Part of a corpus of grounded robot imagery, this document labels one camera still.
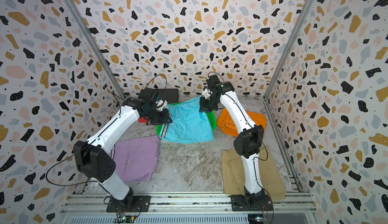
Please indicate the turquoise pants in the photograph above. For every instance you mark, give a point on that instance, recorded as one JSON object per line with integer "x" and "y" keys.
{"x": 189, "y": 125}

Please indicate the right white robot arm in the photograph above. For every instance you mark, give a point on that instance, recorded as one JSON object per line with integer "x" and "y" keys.
{"x": 249, "y": 140}

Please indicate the black electronics box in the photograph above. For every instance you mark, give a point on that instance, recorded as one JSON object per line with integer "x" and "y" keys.
{"x": 154, "y": 95}

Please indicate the left aluminium corner post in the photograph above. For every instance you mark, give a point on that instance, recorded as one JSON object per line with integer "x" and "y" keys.
{"x": 93, "y": 45}

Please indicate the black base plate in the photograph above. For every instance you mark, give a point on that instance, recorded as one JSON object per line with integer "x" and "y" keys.
{"x": 240, "y": 203}
{"x": 142, "y": 204}

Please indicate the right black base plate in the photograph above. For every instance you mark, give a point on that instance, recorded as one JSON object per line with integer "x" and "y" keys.
{"x": 240, "y": 203}

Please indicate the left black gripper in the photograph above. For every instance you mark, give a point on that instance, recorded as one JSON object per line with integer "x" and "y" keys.
{"x": 165, "y": 119}

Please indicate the green plastic basket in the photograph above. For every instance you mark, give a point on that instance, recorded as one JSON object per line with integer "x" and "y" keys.
{"x": 211, "y": 118}

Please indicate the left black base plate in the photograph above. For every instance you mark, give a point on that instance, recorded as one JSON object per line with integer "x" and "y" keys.
{"x": 142, "y": 204}

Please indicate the orange pants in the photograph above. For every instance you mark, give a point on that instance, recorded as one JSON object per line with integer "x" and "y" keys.
{"x": 227, "y": 126}

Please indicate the purple pants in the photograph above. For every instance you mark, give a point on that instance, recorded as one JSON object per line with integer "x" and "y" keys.
{"x": 136, "y": 159}

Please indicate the right aluminium corner post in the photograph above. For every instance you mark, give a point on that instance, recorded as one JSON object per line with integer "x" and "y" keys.
{"x": 295, "y": 32}

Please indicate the khaki pants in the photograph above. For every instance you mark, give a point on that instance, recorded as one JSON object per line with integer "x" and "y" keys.
{"x": 234, "y": 178}

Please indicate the small circuit board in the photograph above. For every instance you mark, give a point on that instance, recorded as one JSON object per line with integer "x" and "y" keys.
{"x": 125, "y": 219}

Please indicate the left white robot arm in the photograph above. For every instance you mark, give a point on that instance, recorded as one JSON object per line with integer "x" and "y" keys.
{"x": 93, "y": 156}

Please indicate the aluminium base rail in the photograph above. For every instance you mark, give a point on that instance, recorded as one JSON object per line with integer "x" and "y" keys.
{"x": 190, "y": 208}

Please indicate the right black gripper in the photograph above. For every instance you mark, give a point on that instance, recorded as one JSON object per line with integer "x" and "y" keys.
{"x": 202, "y": 107}

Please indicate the small red box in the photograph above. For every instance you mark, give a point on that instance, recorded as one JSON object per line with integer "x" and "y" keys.
{"x": 142, "y": 120}

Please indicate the aluminium corner post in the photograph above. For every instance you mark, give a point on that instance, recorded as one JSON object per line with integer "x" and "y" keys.
{"x": 295, "y": 32}
{"x": 93, "y": 45}

